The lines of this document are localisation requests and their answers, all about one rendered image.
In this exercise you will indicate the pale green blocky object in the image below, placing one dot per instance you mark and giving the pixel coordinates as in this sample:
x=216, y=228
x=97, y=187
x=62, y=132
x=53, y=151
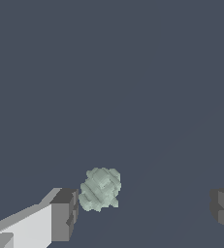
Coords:
x=100, y=190

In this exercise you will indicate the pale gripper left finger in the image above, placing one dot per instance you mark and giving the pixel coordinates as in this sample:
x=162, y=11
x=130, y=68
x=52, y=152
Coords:
x=39, y=223

